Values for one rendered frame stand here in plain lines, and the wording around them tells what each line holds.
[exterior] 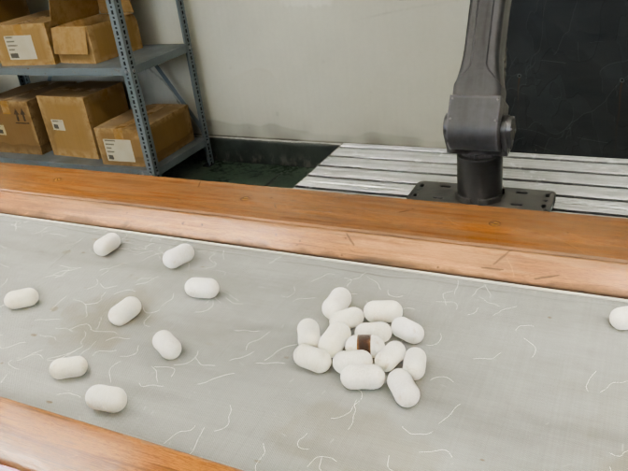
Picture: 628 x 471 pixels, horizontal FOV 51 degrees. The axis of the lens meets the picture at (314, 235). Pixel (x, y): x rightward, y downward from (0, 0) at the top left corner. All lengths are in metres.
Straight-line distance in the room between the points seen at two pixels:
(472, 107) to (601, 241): 0.29
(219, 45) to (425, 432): 2.64
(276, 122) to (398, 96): 0.59
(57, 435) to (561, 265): 0.45
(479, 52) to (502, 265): 0.35
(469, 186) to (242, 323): 0.43
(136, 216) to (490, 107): 0.47
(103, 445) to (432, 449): 0.23
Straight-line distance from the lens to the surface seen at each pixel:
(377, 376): 0.52
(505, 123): 0.89
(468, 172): 0.93
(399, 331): 0.57
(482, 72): 0.90
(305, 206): 0.77
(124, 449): 0.49
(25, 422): 0.55
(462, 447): 0.49
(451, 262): 0.67
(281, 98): 2.93
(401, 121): 2.74
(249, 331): 0.61
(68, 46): 2.99
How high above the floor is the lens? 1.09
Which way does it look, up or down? 27 degrees down
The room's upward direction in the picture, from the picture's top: 7 degrees counter-clockwise
